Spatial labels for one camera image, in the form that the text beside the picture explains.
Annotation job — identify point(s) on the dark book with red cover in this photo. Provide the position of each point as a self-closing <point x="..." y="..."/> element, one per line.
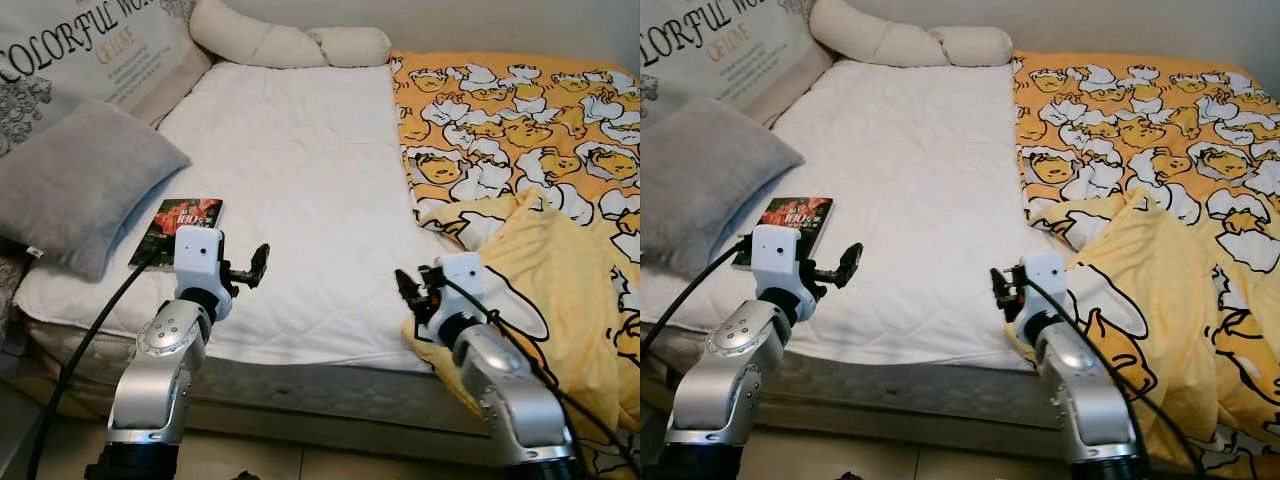
<point x="185" y="225"/>
<point x="800" y="215"/>

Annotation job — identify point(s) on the grey pillow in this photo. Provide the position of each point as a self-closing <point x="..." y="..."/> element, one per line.
<point x="80" y="190"/>
<point x="710" y="185"/>

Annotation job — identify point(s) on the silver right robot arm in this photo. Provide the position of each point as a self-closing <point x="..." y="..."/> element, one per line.
<point x="1085" y="390"/>
<point x="510" y="390"/>

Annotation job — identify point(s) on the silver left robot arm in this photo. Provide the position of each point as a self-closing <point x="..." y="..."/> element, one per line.
<point x="725" y="370"/>
<point x="160" y="370"/>

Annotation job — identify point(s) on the white quilted mattress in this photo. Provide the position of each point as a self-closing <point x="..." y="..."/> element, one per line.
<point x="310" y="200"/>
<point x="920" y="200"/>

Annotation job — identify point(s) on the grey bed base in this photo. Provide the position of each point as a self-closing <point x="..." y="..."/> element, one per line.
<point x="900" y="400"/>
<point x="300" y="395"/>

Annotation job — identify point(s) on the orange cartoon egg duvet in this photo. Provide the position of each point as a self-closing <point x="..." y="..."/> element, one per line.
<point x="1150" y="120"/>
<point x="510" y="120"/>

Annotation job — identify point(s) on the cream knotted bolster pillow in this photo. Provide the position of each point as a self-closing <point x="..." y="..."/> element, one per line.
<point x="910" y="42"/>
<point x="290" y="42"/>

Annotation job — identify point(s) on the grey ornament printed headboard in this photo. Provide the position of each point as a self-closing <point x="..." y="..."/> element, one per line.
<point x="90" y="50"/>
<point x="720" y="45"/>

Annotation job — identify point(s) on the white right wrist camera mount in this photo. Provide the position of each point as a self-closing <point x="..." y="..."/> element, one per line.
<point x="462" y="285"/>
<point x="1045" y="285"/>

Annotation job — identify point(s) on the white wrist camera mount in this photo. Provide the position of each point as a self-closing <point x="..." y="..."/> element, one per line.
<point x="1045" y="285"/>
<point x="775" y="258"/>
<point x="197" y="258"/>
<point x="462" y="285"/>

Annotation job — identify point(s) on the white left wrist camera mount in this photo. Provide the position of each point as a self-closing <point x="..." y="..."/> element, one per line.
<point x="775" y="258"/>
<point x="197" y="258"/>

